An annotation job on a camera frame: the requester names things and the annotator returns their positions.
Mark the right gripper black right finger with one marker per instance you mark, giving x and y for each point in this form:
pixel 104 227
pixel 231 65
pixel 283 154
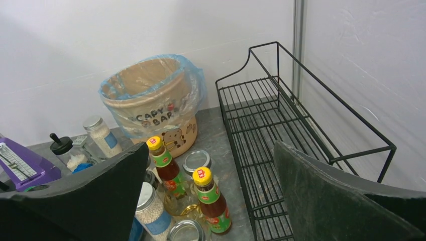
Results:
pixel 326 203

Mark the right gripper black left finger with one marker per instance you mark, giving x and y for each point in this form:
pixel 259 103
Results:
pixel 97 203

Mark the black-lid shaker jar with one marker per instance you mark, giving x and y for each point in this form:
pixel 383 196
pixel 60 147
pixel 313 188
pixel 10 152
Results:
pixel 69 154
pixel 151 178

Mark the tall bead jar silver lid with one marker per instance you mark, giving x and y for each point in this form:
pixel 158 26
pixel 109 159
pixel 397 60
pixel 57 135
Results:
pixel 102 136

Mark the sauce bottle yellow cap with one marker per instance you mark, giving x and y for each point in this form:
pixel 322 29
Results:
pixel 167 168
pixel 212 203

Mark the blue lego brick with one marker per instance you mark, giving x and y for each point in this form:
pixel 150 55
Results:
pixel 81 167

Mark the grey lego tower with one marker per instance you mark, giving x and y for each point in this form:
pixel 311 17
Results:
pixel 84 143

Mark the amber glass cup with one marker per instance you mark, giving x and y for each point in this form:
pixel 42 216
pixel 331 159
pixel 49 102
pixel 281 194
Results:
pixel 183 207

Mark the purple metronome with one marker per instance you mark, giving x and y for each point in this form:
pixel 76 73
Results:
pixel 26 168

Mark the glass rice jar front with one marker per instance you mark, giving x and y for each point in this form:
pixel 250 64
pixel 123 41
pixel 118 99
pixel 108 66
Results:
pixel 187 230

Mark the round glass rice jar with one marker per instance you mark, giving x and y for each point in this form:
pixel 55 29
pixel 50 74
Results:
pixel 195 159

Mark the tan capybara trash bin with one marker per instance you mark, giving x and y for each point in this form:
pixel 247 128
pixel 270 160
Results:
pixel 157 96

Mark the black wire rack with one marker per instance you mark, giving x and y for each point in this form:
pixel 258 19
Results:
pixel 260 106

